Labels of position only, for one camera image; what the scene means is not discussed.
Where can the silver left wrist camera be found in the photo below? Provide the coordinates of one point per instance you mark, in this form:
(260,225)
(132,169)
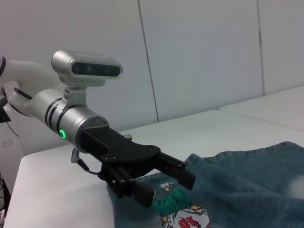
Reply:
(95,69)

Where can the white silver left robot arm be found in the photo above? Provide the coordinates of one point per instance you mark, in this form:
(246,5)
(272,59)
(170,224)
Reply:
(28,78)

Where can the blue denim printed shorts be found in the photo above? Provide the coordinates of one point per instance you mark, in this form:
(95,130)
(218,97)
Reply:
(237,185)

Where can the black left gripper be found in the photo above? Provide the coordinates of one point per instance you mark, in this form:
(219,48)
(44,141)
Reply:
(118,149)

